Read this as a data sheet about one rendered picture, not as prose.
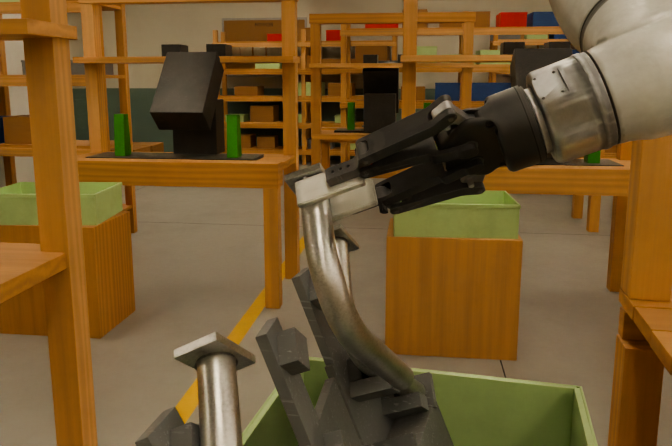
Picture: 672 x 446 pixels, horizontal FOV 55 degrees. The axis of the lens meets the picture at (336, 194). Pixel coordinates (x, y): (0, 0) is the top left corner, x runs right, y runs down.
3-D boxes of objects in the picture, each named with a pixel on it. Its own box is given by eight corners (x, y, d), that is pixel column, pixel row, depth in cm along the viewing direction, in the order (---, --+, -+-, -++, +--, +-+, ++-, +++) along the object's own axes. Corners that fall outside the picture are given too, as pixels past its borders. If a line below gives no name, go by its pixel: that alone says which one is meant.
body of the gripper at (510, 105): (531, 120, 65) (443, 152, 67) (516, 63, 58) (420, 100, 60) (556, 177, 60) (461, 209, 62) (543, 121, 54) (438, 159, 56)
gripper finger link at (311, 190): (366, 186, 61) (363, 181, 61) (300, 209, 63) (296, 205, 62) (361, 162, 63) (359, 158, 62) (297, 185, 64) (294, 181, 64)
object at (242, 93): (394, 166, 1042) (396, 26, 1003) (215, 163, 1079) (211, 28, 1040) (395, 162, 1094) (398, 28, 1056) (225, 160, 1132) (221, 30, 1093)
